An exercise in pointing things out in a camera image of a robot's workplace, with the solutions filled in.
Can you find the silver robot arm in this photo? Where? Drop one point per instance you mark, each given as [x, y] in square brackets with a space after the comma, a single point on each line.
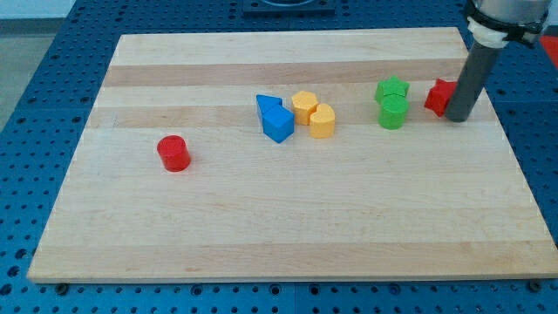
[493, 24]

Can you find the blue cube block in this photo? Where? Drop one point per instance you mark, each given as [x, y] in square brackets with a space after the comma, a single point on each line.
[278, 123]

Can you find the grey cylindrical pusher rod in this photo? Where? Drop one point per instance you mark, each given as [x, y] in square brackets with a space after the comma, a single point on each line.
[479, 63]

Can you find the red cylinder block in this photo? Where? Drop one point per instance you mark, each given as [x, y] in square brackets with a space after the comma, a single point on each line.
[173, 153]

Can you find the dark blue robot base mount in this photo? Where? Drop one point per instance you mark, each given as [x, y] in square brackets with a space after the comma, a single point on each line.
[287, 7]

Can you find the wooden board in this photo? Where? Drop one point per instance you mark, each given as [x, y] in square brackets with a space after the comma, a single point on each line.
[432, 200]

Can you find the green star block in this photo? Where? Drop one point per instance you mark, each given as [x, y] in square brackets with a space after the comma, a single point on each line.
[393, 86]

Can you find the yellow hexagon block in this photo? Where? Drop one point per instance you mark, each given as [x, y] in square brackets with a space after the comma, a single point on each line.
[304, 103]

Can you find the blue triangle block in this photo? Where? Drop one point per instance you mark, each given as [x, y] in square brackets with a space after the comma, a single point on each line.
[266, 103]

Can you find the green cylinder block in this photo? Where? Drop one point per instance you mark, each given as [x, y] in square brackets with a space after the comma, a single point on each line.
[393, 110]

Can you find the yellow heart block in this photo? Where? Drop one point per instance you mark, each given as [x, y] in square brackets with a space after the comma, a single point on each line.
[322, 122]

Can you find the red star block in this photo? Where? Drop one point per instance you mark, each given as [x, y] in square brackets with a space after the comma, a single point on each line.
[439, 96]

